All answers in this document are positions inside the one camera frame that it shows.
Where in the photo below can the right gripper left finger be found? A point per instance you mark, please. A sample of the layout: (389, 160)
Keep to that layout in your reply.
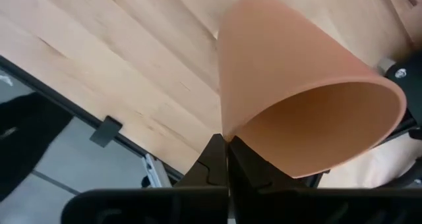
(214, 164)

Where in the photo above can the white bar at table edge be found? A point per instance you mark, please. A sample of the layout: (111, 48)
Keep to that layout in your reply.
(153, 171)

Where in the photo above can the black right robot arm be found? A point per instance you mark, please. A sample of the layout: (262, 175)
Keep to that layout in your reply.
(412, 92)

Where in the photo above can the medium orange plastic cup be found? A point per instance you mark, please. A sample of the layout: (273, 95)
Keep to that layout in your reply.
(280, 69)

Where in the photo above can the black blurry object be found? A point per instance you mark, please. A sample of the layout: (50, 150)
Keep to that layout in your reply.
(26, 145)

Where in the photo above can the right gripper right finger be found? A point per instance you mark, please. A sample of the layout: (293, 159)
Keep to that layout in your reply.
(250, 171)

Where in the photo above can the black frame clamp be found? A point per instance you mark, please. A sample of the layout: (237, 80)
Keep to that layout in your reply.
(105, 131)

